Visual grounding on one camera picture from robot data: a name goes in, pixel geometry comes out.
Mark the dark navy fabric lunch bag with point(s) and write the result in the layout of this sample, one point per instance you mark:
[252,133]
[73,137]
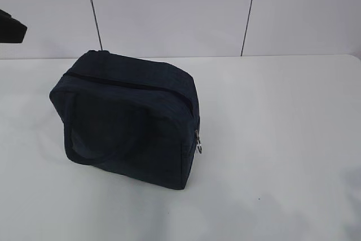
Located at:
[129,116]

